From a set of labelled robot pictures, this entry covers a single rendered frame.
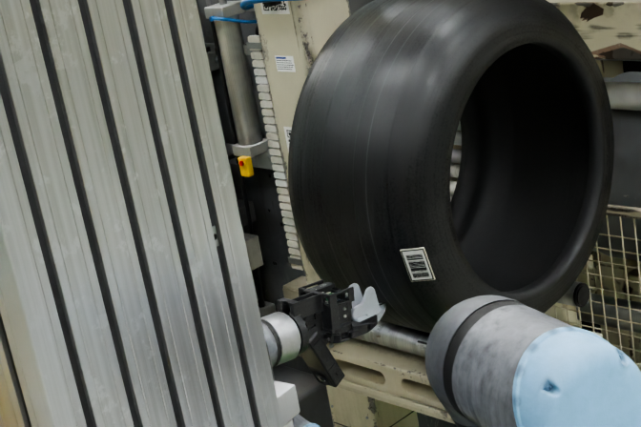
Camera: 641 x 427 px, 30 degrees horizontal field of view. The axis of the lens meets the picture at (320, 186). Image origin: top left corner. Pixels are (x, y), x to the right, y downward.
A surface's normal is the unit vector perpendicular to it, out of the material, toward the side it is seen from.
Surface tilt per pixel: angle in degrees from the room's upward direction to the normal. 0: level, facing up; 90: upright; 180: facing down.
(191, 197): 90
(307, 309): 90
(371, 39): 31
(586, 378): 83
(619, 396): 82
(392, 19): 22
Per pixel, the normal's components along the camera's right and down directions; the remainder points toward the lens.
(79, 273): 0.79, 0.04
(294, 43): -0.70, 0.33
